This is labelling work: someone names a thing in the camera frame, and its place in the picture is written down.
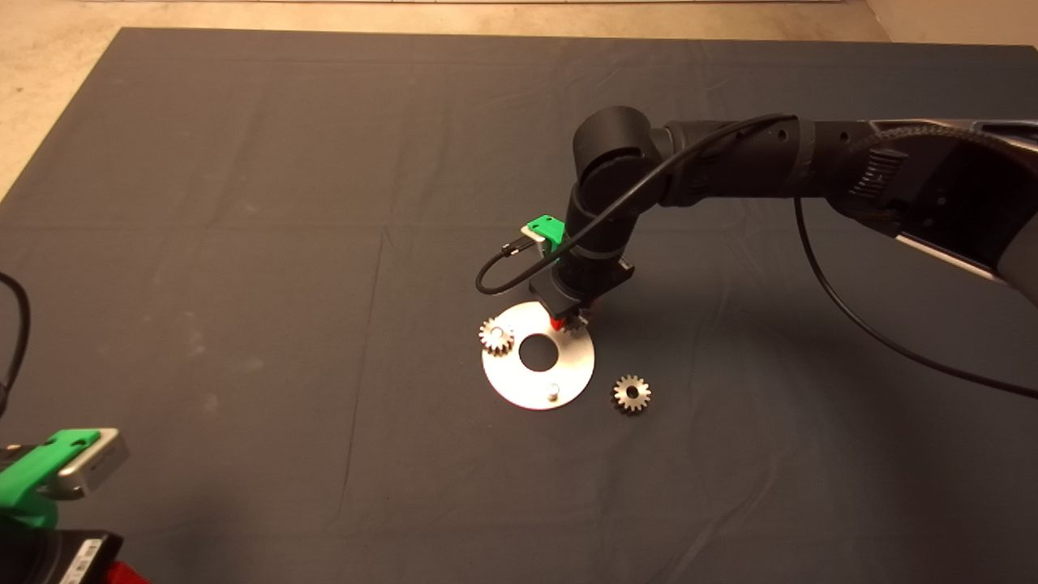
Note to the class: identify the green right camera mount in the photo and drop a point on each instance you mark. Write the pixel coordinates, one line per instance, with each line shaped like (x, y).
(545, 225)

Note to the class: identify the small steel planetary gear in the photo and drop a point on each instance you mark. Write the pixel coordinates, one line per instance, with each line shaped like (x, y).
(503, 346)
(622, 396)
(574, 324)

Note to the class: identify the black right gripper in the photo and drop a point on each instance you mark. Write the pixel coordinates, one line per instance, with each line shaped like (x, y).
(584, 282)

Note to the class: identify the dark grey table cloth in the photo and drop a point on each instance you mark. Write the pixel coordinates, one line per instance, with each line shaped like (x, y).
(324, 162)

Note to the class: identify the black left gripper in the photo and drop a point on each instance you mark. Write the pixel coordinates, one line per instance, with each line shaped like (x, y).
(49, 561)

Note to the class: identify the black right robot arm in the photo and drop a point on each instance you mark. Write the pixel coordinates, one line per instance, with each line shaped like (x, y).
(616, 142)

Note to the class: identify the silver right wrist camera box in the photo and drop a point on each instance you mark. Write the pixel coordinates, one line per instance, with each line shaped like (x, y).
(531, 237)

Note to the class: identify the round metal carrier plate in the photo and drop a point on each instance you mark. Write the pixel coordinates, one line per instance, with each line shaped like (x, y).
(573, 365)

